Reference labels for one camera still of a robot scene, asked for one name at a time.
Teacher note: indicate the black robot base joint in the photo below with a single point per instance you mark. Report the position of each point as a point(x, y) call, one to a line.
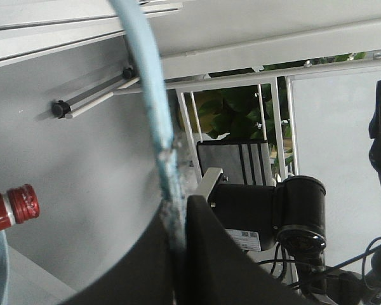
point(290, 214)

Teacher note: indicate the red coca-cola aluminium bottle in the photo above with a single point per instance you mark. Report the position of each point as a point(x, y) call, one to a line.
point(18, 205)

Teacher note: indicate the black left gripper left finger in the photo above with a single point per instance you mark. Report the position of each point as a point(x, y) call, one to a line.
point(143, 276)

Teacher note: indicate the light blue plastic basket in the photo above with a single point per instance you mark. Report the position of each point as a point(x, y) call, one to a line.
point(87, 173)

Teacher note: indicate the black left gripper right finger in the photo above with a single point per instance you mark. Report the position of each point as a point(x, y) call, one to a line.
point(216, 271)

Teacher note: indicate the green leafy plant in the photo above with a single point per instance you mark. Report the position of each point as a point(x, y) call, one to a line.
point(235, 112)

